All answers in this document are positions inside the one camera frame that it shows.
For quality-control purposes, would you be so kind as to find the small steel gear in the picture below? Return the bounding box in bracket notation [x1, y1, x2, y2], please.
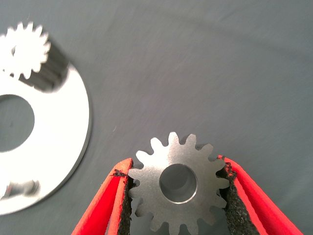
[127, 132, 230, 235]
[0, 21, 71, 94]

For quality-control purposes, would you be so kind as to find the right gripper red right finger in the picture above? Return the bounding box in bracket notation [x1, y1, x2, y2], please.
[216, 154, 304, 235]

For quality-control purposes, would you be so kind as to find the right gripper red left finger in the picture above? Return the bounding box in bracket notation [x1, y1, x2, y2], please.
[70, 158, 135, 235]

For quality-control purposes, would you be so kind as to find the round metal plate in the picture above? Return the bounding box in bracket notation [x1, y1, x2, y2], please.
[0, 62, 93, 216]

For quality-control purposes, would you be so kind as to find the dark grey table cloth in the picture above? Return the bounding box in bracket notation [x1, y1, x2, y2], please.
[0, 0, 313, 235]

